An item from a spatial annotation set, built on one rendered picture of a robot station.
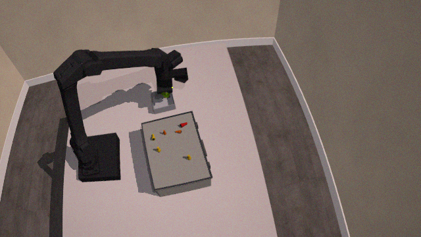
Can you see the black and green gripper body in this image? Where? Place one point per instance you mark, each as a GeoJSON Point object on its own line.
{"type": "Point", "coordinates": [160, 86]}

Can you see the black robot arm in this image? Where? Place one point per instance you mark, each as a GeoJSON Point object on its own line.
{"type": "Point", "coordinates": [81, 64]}

